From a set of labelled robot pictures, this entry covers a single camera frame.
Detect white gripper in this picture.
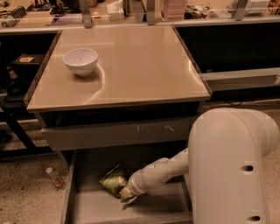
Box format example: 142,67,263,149
119,171,145,210

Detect green jalapeno chip bag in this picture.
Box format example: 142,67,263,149
99,164,128,200

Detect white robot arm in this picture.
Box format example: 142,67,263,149
121,108,279,224

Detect grey open middle drawer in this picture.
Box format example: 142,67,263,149
61,142,193,224

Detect grey top drawer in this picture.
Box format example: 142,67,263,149
42,117,194,151

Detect clear plastic bottle on floor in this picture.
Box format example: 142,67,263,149
45,167,64,189

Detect grey cabinet with beige top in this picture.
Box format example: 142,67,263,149
24,24,213,152

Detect white ceramic bowl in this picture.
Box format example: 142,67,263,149
63,48,98,77

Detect black shelf unit left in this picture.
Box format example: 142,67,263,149
0,31,60,158

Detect white tissue box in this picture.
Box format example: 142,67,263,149
107,0,124,21

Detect pink stacked containers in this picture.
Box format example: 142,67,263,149
159,0,187,21

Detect grey metal rail right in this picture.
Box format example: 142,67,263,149
200,67,280,91

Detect grey metal post left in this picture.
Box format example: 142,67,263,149
79,0,93,28

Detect grey metal post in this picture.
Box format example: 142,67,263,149
233,0,248,21
79,0,93,28
146,0,155,25

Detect grey metal post middle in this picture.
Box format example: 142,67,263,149
146,0,155,25

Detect grey metal post right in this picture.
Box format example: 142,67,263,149
233,0,248,21

